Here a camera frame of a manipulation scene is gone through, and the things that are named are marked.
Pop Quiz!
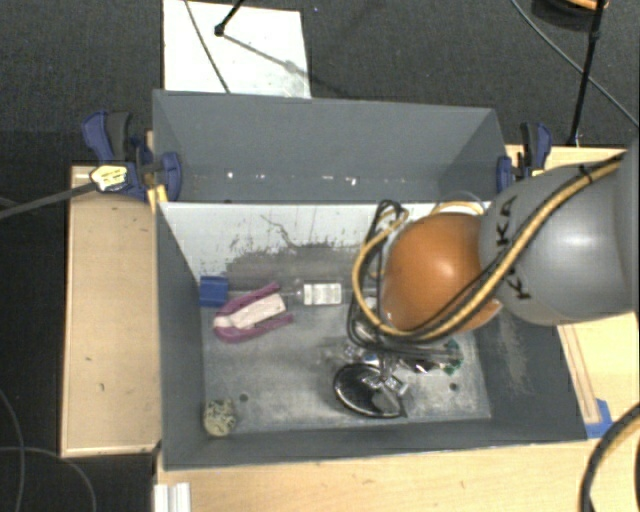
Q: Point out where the shiny black round dish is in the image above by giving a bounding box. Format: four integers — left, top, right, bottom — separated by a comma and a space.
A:
332, 362, 407, 419

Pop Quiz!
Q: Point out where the purple and white toy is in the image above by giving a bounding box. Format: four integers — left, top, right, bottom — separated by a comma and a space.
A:
212, 281, 295, 345

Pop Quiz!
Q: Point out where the speckled beige ball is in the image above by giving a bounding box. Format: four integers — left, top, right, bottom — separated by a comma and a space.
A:
202, 397, 239, 437

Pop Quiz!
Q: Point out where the small blue block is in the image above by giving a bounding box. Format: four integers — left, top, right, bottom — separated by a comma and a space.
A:
199, 275, 230, 308

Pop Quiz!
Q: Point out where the grey metal bin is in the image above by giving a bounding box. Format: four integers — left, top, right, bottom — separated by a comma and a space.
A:
151, 88, 589, 471

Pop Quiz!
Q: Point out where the pale wood flat board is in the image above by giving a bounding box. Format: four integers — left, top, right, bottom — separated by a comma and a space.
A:
59, 164, 163, 458

